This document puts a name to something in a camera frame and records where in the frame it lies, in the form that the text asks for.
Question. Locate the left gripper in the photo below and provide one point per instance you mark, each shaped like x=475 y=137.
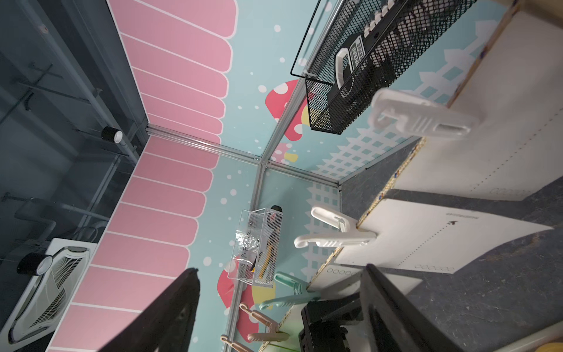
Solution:
x=334 y=325

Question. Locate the postcard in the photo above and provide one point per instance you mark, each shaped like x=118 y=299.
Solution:
x=418 y=237
x=517 y=149

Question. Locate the white clothespin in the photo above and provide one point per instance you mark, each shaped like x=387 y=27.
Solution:
x=416 y=116
x=346 y=231

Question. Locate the black white tool in basket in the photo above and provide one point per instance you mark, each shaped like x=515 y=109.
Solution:
x=356 y=58

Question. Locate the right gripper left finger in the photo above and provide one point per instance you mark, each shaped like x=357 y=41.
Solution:
x=167 y=323

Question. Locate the green clothespin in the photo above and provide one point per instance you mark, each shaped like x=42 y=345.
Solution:
x=297 y=292

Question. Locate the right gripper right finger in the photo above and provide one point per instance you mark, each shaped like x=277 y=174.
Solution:
x=393 y=322

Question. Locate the black mesh wall basket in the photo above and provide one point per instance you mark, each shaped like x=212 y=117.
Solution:
x=415 y=27

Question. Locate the yellow black utility knife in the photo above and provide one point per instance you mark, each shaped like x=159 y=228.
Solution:
x=267 y=270

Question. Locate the clear wire wall basket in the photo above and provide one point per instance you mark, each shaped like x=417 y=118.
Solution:
x=250 y=245

